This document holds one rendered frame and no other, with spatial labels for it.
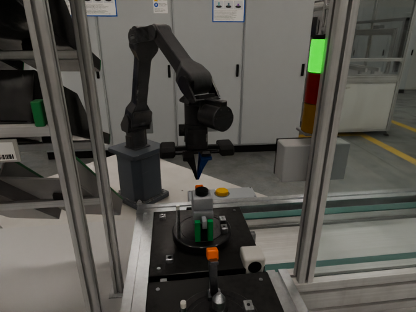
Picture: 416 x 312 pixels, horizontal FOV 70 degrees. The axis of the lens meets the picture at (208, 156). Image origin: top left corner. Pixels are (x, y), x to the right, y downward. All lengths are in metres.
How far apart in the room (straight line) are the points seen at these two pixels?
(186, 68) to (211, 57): 2.92
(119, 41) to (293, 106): 2.20
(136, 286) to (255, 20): 3.35
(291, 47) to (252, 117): 0.92
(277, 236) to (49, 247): 0.63
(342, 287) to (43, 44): 0.66
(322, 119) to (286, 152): 0.08
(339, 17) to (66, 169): 0.42
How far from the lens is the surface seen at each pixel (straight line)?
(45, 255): 0.96
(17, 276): 0.93
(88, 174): 0.62
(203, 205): 0.67
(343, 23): 0.49
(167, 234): 0.75
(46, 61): 0.40
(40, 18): 0.40
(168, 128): 3.74
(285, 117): 3.96
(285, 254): 0.80
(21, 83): 0.48
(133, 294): 0.65
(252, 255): 0.66
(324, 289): 0.70
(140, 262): 0.71
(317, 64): 0.52
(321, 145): 0.52
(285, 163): 0.54
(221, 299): 0.50
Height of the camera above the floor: 1.41
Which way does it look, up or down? 22 degrees down
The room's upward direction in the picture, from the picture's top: straight up
